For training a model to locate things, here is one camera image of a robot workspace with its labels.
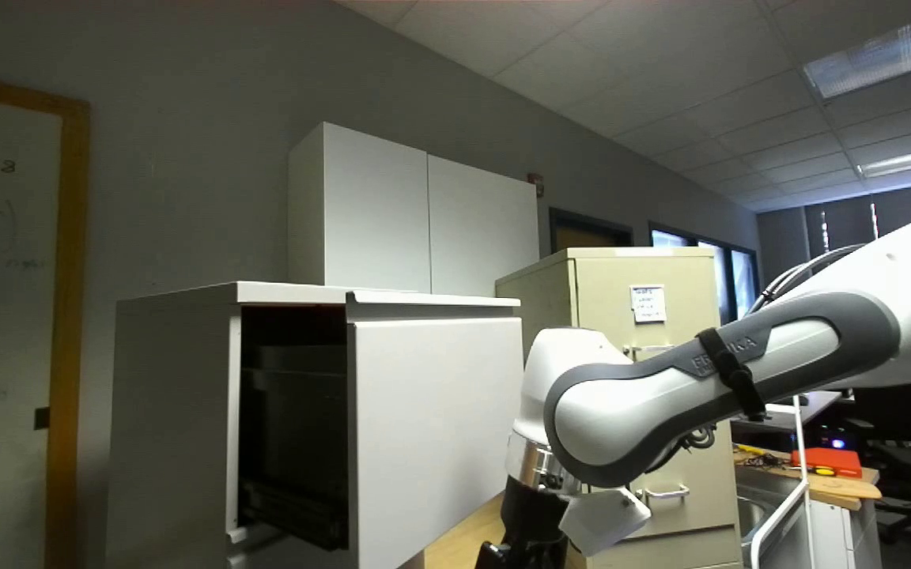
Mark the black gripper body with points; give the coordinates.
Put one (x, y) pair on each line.
(529, 531)

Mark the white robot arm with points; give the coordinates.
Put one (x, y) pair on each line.
(594, 422)

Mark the white drawer cabinet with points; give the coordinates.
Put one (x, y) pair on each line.
(177, 425)

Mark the white paper label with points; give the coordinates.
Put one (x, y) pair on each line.
(647, 303)

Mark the beige metal filing cabinet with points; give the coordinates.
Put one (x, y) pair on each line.
(693, 494)

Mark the white metal stand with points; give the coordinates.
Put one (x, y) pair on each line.
(782, 536)

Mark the orange tool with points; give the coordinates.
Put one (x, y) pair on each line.
(840, 462)

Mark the wooden side table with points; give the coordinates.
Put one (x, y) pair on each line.
(844, 510)

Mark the black office chair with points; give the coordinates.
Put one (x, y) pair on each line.
(883, 425)

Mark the wood framed whiteboard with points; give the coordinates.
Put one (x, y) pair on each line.
(42, 242)

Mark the ceiling light panel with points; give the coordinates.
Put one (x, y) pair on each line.
(859, 67)

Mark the tall white wall cabinet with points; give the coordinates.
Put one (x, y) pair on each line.
(378, 212)

